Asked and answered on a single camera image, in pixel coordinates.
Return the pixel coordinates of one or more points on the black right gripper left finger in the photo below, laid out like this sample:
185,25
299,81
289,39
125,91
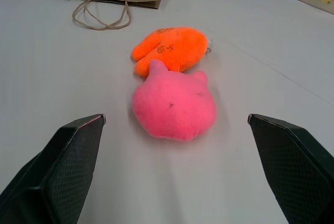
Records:
52,177

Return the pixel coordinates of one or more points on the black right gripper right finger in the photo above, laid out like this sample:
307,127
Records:
300,171

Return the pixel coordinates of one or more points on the pink and orange objects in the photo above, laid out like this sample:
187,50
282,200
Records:
174,109

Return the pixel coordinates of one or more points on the orange plush toy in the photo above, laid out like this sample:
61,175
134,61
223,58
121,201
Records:
180,46

